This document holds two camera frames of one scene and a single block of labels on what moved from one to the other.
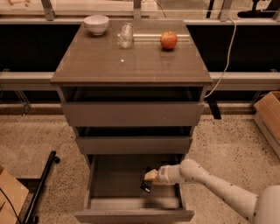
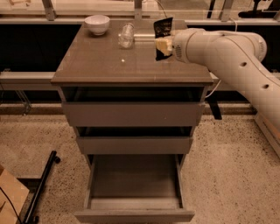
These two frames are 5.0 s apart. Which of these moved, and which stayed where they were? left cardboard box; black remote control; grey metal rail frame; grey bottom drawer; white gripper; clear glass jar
Moved: black remote control; white gripper
Stayed: left cardboard box; grey bottom drawer; grey metal rail frame; clear glass jar
